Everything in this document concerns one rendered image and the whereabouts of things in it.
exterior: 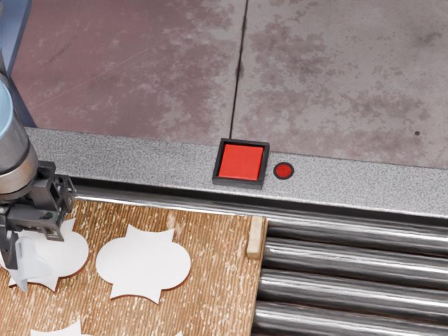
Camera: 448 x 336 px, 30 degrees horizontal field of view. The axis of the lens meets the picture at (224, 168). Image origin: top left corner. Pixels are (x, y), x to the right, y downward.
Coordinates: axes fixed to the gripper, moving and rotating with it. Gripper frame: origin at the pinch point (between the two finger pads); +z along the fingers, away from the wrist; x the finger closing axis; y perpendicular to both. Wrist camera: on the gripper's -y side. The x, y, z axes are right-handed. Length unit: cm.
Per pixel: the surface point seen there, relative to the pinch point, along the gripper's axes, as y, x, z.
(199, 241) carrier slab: 22.3, 4.4, 3.1
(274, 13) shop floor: 14, 133, 97
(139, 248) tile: 14.2, 2.0, 2.5
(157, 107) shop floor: -16, 93, 98
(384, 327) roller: 49.1, -4.8, 3.7
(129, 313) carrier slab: 14.6, -7.5, 3.4
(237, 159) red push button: 25.6, 19.2, 3.7
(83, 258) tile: 6.4, -0.4, 2.7
